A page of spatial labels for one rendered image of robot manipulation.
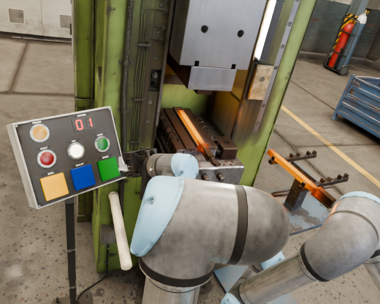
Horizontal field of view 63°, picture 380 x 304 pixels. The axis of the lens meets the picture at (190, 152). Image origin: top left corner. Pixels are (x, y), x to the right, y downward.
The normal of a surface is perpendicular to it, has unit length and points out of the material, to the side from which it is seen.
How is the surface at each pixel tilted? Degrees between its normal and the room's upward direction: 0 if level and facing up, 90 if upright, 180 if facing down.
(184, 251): 74
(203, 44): 90
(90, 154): 60
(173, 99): 90
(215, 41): 90
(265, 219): 39
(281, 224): 55
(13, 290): 0
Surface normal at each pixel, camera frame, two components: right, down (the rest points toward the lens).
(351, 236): -0.20, -0.40
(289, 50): 0.31, 0.54
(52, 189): 0.67, 0.00
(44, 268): 0.17, -0.84
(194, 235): 0.07, 0.18
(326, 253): -0.63, -0.19
